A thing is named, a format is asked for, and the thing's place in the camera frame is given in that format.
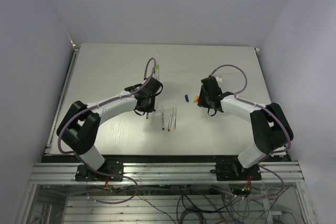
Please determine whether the purple cable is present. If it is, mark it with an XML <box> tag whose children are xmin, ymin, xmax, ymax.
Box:
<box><xmin>57</xmin><ymin>58</ymin><xmax>158</xmax><ymax>205</ymax></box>
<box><xmin>209</xmin><ymin>65</ymin><xmax>292</xmax><ymax>200</ymax></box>

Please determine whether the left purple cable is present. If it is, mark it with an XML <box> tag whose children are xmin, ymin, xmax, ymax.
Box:
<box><xmin>57</xmin><ymin>58</ymin><xmax>158</xmax><ymax>205</ymax></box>

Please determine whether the light green end pen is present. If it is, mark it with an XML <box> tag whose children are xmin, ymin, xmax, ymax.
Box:
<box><xmin>155</xmin><ymin>67</ymin><xmax>160</xmax><ymax>81</ymax></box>

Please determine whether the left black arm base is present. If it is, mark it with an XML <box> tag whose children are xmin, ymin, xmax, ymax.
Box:
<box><xmin>75</xmin><ymin>160</ymin><xmax>124</xmax><ymax>182</ymax></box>

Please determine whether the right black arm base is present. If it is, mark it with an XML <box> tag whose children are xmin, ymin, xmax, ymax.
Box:
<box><xmin>210</xmin><ymin>162</ymin><xmax>261</xmax><ymax>181</ymax></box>

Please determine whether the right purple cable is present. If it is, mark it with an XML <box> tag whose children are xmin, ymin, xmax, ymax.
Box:
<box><xmin>209</xmin><ymin>65</ymin><xmax>292</xmax><ymax>200</ymax></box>

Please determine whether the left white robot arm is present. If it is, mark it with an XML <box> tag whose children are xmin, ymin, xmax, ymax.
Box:
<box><xmin>56</xmin><ymin>78</ymin><xmax>163</xmax><ymax>180</ymax></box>

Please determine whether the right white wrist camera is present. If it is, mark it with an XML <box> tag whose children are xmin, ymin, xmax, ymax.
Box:
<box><xmin>213</xmin><ymin>75</ymin><xmax>223</xmax><ymax>83</ymax></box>

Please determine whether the blue end white pen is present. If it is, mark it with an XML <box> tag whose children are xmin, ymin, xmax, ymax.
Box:
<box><xmin>161</xmin><ymin>106</ymin><xmax>165</xmax><ymax>131</ymax></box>

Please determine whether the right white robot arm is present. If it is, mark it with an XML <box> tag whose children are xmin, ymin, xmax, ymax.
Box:
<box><xmin>197</xmin><ymin>76</ymin><xmax>293</xmax><ymax>180</ymax></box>

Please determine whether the red end white pen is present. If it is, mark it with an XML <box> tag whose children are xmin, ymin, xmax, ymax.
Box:
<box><xmin>167</xmin><ymin>107</ymin><xmax>174</xmax><ymax>132</ymax></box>

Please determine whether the aluminium rail frame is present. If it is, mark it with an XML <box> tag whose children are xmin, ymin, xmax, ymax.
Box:
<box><xmin>16</xmin><ymin>162</ymin><xmax>317</xmax><ymax>223</ymax></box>

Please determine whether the yellow end white pen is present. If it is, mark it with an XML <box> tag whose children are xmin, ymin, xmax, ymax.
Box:
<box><xmin>173</xmin><ymin>106</ymin><xmax>177</xmax><ymax>130</ymax></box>

